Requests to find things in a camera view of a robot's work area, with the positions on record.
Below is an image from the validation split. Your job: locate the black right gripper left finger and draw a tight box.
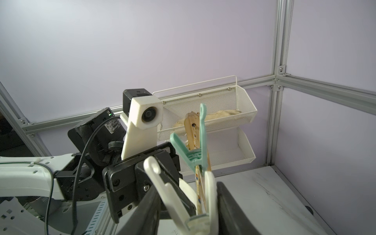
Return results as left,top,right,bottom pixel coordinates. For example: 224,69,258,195
117,186,161,235

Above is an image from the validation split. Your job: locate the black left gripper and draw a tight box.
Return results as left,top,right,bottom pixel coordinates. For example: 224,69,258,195
102,142,196,223

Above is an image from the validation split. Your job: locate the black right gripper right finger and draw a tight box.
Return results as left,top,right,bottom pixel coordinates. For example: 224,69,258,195
216,182,260,235

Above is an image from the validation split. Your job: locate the white plastic clothespin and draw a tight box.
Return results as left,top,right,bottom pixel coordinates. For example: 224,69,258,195
143,155,219,235

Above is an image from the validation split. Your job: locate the green plastic clothespin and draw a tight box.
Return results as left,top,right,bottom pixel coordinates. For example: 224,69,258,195
170,103,208,173

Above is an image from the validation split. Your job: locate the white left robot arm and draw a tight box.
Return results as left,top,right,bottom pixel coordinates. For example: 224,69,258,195
1,99,196,235

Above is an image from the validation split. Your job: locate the white mesh lower shelf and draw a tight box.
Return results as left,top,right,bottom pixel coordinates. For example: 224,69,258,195
179,127,257,177

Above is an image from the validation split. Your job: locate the white mesh shelf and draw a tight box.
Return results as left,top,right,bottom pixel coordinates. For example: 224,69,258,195
179,127,257,177
153,75,258,141

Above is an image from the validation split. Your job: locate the beige cloth in shelf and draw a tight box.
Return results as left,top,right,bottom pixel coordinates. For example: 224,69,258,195
173,110,241,127

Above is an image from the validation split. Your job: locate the wooden clothesline rack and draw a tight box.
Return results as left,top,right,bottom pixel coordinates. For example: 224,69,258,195
184,112,210,214

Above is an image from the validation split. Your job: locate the white mesh upper shelf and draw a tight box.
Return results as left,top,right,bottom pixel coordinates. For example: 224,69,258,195
153,75,258,141

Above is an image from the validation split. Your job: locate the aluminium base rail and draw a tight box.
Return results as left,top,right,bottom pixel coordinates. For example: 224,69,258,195
82,196,118,235

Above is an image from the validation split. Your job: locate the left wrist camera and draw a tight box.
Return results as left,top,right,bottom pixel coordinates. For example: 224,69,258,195
120,89,164,160

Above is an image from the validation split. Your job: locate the aluminium cage frame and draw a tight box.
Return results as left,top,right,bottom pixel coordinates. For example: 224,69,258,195
0,0,376,165

